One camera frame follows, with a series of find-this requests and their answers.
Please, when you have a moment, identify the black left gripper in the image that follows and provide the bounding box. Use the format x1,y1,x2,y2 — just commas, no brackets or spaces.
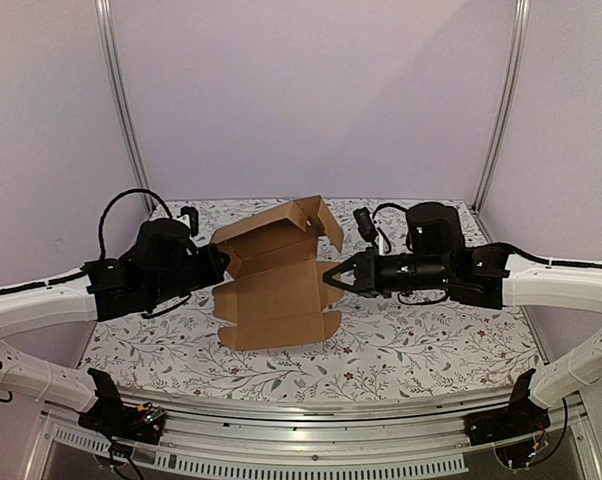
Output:
147,242,229,307

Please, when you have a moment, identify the brown cardboard box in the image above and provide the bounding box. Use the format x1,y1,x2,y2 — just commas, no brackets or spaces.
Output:
212,196,344,351

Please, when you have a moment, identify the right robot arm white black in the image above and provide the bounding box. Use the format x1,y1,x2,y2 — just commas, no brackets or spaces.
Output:
323,202,602,440

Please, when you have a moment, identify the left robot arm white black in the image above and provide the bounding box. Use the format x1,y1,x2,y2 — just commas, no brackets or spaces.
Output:
0,218,230,434

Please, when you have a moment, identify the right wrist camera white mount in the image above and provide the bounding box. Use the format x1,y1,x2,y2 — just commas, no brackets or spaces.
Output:
353,207,391,255

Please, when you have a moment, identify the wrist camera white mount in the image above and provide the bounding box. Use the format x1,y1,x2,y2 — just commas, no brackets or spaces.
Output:
353,207,391,255
176,205,199,237

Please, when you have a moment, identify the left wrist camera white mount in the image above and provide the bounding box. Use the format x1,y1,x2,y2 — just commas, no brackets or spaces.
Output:
176,205,199,237

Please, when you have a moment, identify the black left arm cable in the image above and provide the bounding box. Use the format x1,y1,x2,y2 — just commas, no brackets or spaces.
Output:
96,187,175,261

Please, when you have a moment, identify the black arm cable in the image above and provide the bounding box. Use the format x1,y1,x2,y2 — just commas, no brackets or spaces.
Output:
96,187,175,261
370,201,602,306

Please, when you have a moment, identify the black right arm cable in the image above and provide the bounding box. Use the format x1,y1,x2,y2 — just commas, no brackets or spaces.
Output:
370,201,602,306

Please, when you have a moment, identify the aluminium front rail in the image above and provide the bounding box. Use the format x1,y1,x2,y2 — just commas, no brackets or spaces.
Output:
23,387,602,479

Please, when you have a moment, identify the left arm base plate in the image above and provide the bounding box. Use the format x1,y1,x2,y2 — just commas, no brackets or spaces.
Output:
78,398,167,445

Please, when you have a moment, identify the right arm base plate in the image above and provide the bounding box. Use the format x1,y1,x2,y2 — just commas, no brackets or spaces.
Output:
463,406,550,446

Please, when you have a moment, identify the left aluminium frame post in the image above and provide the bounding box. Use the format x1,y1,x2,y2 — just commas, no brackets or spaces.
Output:
94,0,150,189

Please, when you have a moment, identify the aluminium frame post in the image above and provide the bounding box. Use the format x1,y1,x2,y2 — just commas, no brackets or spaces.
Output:
94,0,150,189
471,0,532,216

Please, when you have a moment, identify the right aluminium frame post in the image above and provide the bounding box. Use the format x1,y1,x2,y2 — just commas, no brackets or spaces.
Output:
471,0,532,216

